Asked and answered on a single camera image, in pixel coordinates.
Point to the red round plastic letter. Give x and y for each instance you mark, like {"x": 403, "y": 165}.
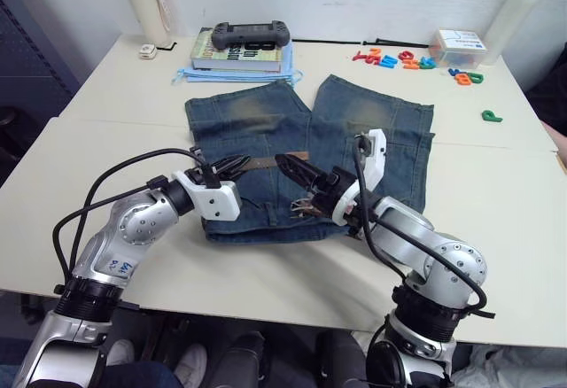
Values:
{"x": 406, "y": 55}

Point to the orange letter H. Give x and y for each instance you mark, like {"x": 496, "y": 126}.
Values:
{"x": 411, "y": 65}

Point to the green letter P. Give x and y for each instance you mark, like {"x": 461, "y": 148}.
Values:
{"x": 489, "y": 116}

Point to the thick paperback book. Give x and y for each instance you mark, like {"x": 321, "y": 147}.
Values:
{"x": 239, "y": 56}

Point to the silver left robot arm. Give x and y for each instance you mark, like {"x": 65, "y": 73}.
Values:
{"x": 133, "y": 224}

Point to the small blue plastic letter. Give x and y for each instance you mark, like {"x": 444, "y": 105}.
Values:
{"x": 453, "y": 72}

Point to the clear plastic letter box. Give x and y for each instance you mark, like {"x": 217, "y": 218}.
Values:
{"x": 458, "y": 47}

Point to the dark blue cabinet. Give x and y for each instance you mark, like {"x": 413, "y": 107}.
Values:
{"x": 26, "y": 42}

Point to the light blue cloth stack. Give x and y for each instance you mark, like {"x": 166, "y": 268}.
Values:
{"x": 248, "y": 75}

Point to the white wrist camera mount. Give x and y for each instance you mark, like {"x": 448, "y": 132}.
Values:
{"x": 217, "y": 202}
{"x": 374, "y": 157}

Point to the white plastic bag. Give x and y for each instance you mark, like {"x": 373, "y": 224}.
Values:
{"x": 509, "y": 368}

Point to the white shoe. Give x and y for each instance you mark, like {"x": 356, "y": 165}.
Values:
{"x": 120, "y": 351}
{"x": 191, "y": 363}

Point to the orange-red plastic letter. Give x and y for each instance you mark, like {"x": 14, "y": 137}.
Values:
{"x": 373, "y": 60}

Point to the blue denim shorts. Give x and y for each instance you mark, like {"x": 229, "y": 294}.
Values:
{"x": 248, "y": 131}

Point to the orange plastic letter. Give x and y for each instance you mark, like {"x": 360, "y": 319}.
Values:
{"x": 375, "y": 52}

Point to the brown braided belt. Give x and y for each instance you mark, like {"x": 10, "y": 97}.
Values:
{"x": 266, "y": 162}

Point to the small white device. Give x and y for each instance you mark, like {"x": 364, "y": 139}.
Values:
{"x": 148, "y": 51}

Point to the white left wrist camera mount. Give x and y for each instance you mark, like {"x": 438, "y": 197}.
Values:
{"x": 217, "y": 202}

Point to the grey game controller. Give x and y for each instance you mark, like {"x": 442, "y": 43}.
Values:
{"x": 250, "y": 33}

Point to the orange letter B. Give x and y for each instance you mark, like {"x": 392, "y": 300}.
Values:
{"x": 463, "y": 79}

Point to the seated person in dark clothes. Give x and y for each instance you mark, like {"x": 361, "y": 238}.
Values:
{"x": 551, "y": 95}

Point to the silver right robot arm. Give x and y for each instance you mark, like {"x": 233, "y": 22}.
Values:
{"x": 443, "y": 255}

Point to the black shoe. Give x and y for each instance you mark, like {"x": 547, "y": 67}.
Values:
{"x": 243, "y": 357}

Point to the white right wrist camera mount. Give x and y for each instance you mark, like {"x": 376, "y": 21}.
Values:
{"x": 374, "y": 157}

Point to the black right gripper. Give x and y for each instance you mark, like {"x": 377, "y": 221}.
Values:
{"x": 332, "y": 188}

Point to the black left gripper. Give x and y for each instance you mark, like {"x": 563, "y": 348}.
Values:
{"x": 221, "y": 173}

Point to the tall white bottle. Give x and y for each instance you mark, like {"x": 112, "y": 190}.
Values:
{"x": 514, "y": 16}

